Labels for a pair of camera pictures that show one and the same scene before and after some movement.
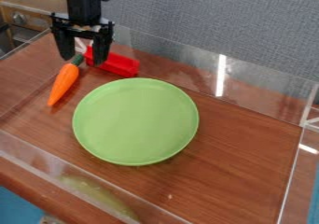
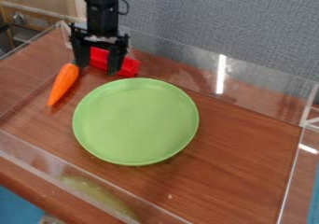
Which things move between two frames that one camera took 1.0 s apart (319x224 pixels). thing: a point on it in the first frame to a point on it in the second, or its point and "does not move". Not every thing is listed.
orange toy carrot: x=66 y=79 does not move
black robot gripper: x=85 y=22 to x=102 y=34
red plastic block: x=117 y=63 does not move
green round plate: x=137 y=121 does not move
